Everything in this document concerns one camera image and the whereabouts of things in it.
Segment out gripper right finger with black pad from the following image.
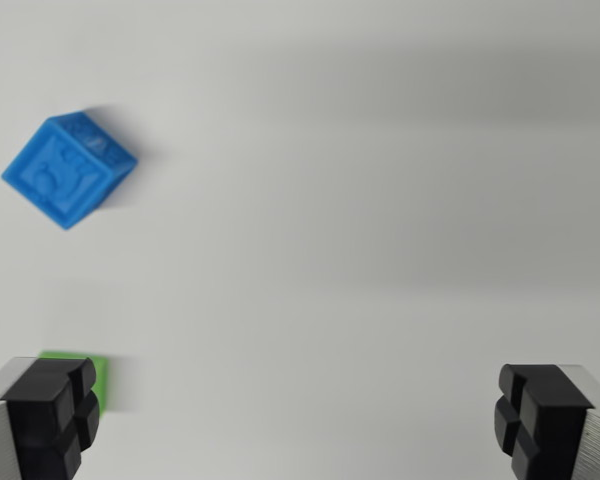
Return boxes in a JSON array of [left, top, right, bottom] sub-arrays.
[[493, 363, 600, 480]]

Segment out blue embossed soft cube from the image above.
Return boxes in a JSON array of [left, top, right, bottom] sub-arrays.
[[0, 111, 138, 231]]

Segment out green embossed soft cube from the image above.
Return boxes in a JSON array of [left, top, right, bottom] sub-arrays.
[[37, 350, 110, 417]]

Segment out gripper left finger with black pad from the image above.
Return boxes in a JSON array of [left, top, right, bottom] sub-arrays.
[[0, 356, 102, 480]]

